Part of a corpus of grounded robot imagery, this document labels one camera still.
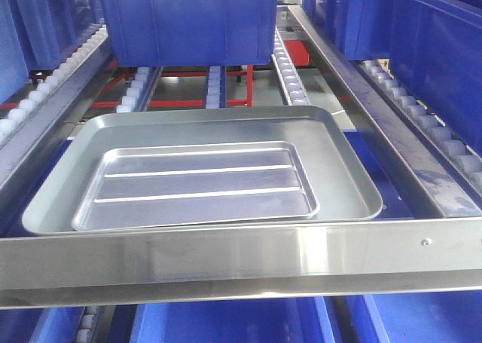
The small silver ribbed tray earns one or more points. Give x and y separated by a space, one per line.
143 187

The large silver tray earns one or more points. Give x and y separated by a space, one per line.
339 180

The steel front shelf bar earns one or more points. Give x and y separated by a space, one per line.
240 262

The centre white roller track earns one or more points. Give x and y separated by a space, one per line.
216 94

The large blue plastic crate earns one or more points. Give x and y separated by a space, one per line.
191 32

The red metal floor frame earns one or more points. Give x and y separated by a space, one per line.
184 88

